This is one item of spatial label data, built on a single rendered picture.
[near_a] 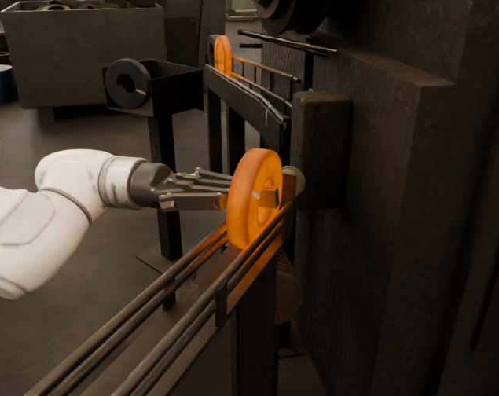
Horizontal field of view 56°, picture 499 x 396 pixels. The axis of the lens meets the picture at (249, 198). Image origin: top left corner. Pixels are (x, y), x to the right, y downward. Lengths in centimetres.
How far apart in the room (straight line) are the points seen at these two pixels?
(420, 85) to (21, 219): 61
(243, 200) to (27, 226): 32
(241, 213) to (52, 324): 111
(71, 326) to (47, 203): 89
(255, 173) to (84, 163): 31
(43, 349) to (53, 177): 84
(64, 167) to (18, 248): 17
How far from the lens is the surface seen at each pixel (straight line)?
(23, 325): 169
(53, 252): 76
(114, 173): 79
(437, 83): 75
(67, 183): 81
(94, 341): 47
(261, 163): 65
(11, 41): 351
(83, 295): 174
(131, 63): 157
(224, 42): 197
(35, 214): 76
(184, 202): 71
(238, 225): 65
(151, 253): 187
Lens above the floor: 103
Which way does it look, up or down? 27 degrees down
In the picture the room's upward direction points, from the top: straight up
